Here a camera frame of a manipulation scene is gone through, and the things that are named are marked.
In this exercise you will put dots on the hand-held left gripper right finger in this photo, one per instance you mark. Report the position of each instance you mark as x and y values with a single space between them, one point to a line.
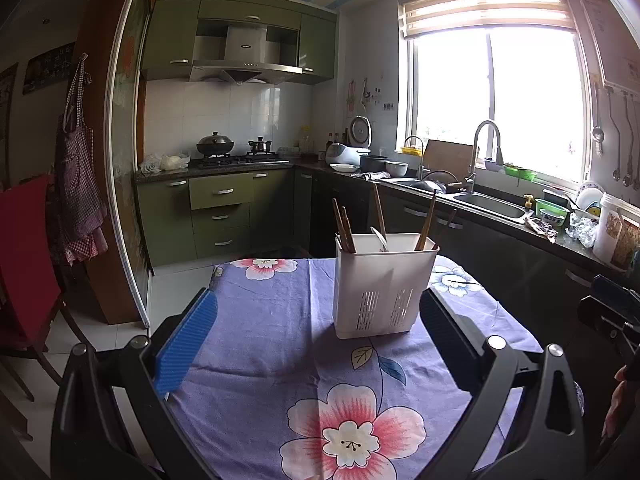
445 335

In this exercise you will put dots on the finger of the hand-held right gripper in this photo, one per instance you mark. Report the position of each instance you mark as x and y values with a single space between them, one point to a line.
617 290
602 317

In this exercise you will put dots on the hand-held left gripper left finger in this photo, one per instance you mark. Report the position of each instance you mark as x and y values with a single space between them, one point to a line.
185 345

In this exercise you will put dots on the white plastic utensil holder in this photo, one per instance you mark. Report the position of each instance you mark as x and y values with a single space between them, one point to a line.
370 280

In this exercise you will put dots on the metal spoon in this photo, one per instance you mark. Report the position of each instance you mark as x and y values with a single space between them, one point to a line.
380 240

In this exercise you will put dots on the person's right hand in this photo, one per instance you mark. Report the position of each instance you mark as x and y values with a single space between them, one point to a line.
620 400

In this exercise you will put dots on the white bucket with label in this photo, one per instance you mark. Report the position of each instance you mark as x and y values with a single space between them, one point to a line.
612 232

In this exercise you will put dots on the crumpled plastic wrap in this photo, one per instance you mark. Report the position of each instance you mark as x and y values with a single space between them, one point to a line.
581 230

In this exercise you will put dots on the purple floral tablecloth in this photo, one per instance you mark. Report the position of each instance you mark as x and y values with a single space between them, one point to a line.
260 350

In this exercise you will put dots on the dark lower cabinet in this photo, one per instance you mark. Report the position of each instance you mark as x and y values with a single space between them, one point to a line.
500 260

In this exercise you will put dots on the brown rag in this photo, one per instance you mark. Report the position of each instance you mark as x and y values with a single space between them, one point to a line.
541 229

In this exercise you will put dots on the white plates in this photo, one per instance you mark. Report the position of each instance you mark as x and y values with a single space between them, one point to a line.
589 194

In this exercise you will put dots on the green plastic basket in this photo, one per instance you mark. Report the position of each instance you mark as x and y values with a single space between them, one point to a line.
550 210

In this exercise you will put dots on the green drawer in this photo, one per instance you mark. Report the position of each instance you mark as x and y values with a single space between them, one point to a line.
223 243
222 219
222 191

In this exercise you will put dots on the black container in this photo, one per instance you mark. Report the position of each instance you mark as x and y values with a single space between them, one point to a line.
556 196

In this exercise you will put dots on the green lower cabinet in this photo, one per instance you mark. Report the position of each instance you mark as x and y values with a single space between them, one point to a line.
165 225

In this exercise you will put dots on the green cabinet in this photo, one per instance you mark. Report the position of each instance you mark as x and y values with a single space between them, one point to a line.
165 225
170 35

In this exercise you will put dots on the yellow soap dispenser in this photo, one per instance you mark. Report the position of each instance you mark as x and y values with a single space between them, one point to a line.
528 202

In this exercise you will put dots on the steel double sink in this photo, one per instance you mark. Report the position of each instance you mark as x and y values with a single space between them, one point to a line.
492 207

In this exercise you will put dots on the dark pan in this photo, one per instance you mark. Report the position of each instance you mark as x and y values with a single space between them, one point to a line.
437 185

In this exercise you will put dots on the green containers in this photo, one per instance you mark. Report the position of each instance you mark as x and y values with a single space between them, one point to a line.
520 172

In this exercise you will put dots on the tall steel faucet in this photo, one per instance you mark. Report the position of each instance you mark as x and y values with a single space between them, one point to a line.
472 170

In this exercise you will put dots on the small steel faucet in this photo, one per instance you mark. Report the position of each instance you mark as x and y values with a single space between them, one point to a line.
421 165

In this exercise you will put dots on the grey bowl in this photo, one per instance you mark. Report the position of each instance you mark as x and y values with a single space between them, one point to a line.
397 170

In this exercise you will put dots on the grey dishcloth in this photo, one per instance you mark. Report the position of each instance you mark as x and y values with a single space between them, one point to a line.
370 176

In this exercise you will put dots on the purple bowl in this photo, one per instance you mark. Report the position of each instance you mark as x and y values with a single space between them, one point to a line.
494 164

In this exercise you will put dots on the wooden cutting board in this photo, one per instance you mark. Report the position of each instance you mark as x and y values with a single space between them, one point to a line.
450 157

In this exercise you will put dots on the red chair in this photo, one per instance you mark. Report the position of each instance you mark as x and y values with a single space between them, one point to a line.
25 260

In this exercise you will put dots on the white plastic bag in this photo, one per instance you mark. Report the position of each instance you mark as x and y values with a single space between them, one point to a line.
150 166
174 161

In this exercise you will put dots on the black cooking pot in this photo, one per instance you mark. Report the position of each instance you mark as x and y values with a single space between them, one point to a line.
374 164

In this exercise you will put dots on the yellow basket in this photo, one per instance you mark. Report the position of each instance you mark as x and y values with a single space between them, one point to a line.
412 151

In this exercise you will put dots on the gas stove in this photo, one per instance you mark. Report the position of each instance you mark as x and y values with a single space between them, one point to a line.
245 161

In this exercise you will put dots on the white plate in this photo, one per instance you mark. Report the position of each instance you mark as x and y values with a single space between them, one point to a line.
345 167

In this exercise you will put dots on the black wok with lid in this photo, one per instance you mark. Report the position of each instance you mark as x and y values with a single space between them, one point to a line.
215 146

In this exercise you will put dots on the checked apron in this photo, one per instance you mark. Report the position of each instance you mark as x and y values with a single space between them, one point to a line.
80 170

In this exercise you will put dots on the white rice cooker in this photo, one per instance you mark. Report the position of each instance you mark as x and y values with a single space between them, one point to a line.
342 152

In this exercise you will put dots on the small black pot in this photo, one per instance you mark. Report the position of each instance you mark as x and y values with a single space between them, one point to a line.
260 146

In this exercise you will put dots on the dark sauce bottles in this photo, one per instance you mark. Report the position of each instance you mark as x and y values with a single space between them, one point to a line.
338 139

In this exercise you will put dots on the yellow oil bottle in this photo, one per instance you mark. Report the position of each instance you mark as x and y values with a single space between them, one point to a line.
305 140

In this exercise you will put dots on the window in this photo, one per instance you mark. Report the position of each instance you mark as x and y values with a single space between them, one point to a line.
450 90

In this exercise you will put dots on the steel range hood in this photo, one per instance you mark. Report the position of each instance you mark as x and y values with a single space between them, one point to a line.
245 45

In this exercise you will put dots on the striped window blind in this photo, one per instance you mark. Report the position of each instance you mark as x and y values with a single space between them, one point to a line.
485 10

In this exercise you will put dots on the green upper cabinet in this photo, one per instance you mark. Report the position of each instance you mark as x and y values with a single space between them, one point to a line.
170 35

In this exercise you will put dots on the white sliding door frame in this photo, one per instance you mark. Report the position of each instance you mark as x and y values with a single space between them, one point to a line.
116 135

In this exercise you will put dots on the white wall chart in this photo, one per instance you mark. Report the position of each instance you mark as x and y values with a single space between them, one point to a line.
612 40

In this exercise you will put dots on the dark wall poster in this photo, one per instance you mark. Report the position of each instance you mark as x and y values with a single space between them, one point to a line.
49 67

